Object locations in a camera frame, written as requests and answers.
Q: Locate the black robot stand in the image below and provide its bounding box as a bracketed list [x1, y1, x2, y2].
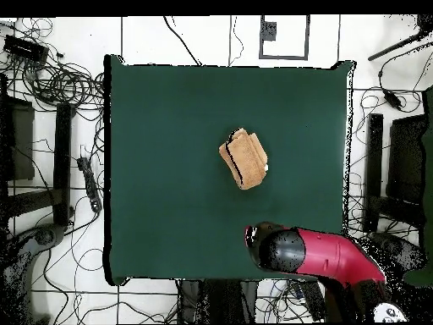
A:
[177, 278, 260, 325]

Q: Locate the orange terry towel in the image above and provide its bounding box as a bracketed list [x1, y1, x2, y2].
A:
[217, 127, 270, 191]

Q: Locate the black electronics box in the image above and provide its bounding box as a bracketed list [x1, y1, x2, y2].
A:
[2, 34, 51, 64]

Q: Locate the grey rectangular floor frame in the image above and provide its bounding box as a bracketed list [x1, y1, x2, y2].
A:
[259, 14, 311, 61]

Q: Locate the black power strip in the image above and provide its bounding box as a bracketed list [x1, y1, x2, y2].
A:
[76, 156, 103, 213]

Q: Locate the black rod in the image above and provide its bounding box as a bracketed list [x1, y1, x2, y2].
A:
[367, 28, 433, 63]

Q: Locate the grey chair base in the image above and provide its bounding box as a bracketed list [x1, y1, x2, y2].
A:
[0, 223, 66, 325]

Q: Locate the dark grey square plate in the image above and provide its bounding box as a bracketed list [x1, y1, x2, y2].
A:
[260, 20, 278, 42]

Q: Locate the black power adapter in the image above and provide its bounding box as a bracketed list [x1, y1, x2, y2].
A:
[383, 90, 404, 112]

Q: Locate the black stand leg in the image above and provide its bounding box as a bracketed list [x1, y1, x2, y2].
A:
[52, 102, 76, 227]
[364, 113, 386, 234]

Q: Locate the dark green table cloth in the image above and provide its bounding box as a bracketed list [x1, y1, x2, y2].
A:
[102, 53, 356, 287]

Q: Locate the black cable tangle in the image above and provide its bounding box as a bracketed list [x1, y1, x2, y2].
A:
[21, 57, 106, 113]

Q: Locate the black panel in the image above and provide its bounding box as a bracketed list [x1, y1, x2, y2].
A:
[386, 113, 428, 204]
[0, 96, 36, 182]

